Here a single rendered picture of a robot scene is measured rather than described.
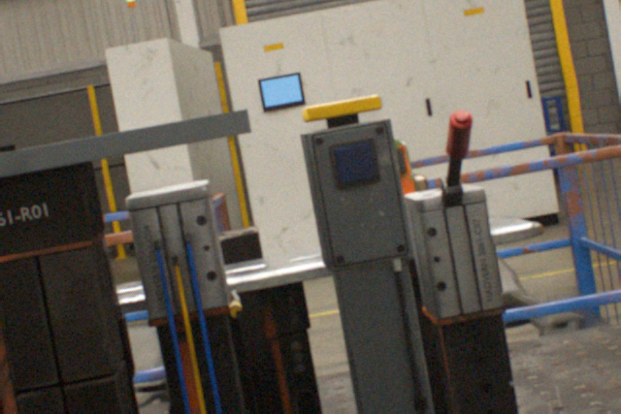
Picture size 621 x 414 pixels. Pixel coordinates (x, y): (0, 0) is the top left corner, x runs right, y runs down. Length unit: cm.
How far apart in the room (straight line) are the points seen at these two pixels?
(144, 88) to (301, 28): 132
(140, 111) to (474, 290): 813
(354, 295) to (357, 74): 820
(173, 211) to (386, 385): 27
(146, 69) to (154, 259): 810
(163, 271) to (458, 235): 28
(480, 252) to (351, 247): 21
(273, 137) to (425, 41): 142
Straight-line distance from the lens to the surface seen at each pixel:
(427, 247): 108
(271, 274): 119
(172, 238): 106
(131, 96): 917
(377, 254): 91
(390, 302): 92
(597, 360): 188
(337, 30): 911
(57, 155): 88
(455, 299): 109
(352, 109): 91
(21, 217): 91
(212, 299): 107
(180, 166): 911
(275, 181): 909
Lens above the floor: 115
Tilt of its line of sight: 3 degrees down
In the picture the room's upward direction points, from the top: 10 degrees counter-clockwise
